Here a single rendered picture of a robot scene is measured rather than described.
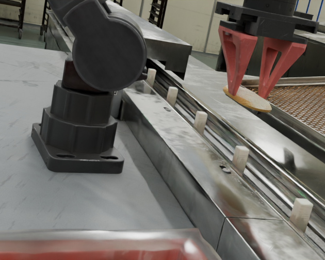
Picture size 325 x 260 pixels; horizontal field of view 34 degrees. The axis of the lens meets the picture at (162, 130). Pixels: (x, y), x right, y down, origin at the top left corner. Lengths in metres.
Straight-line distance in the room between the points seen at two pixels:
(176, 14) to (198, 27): 0.40
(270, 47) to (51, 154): 0.28
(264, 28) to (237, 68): 0.05
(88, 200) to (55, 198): 0.03
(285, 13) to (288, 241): 0.26
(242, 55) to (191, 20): 7.46
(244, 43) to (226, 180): 0.15
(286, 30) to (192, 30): 7.49
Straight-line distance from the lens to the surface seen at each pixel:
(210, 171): 0.54
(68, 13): 0.55
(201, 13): 8.08
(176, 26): 7.98
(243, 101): 0.60
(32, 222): 0.47
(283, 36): 0.59
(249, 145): 0.67
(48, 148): 0.59
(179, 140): 0.62
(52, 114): 0.61
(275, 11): 0.59
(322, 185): 0.73
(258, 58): 5.02
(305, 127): 0.68
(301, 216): 0.51
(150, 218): 0.51
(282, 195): 0.56
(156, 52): 1.06
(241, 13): 0.57
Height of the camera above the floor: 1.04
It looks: 16 degrees down
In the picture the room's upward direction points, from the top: 12 degrees clockwise
